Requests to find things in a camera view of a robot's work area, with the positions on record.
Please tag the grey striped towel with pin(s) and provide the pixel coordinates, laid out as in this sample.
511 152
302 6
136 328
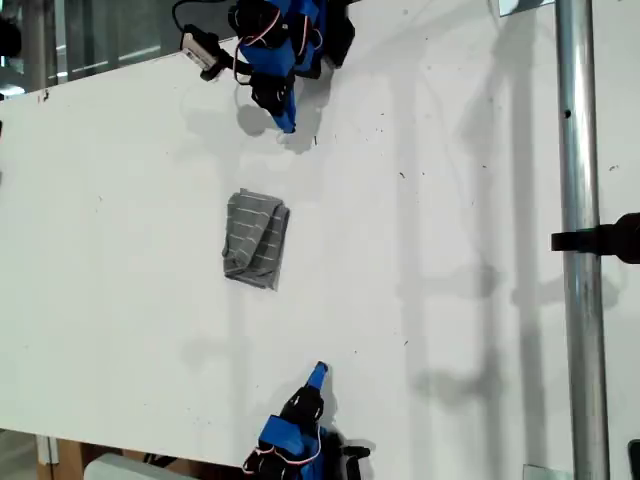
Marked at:
250 235

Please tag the white box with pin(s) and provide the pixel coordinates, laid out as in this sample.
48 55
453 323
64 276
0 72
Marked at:
125 470

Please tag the black round object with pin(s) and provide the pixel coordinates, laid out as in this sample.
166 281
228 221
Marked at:
9 37

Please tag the dark box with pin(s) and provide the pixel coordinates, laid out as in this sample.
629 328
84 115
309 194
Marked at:
635 460

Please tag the camera black stalk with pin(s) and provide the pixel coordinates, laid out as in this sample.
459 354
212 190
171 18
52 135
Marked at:
229 59

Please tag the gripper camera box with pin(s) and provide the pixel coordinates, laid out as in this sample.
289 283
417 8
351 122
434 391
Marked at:
200 50
356 462

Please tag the metal bracket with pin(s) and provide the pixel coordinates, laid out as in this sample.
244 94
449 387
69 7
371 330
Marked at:
510 6

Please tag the steel post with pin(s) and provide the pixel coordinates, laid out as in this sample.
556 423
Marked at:
580 150

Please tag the black post clamp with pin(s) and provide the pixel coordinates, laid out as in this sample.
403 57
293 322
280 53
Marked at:
620 237

